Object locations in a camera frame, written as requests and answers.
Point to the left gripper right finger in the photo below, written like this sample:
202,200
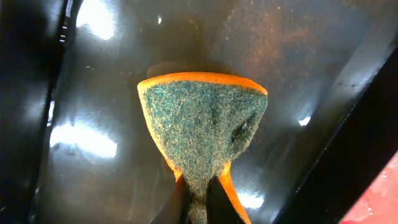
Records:
219,208

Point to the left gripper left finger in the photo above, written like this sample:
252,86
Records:
175,209

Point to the orange green sponge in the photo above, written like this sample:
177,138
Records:
201,122

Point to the red plastic tray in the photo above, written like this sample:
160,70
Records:
378,205

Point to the black water basin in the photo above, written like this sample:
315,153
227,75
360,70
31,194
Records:
74,143

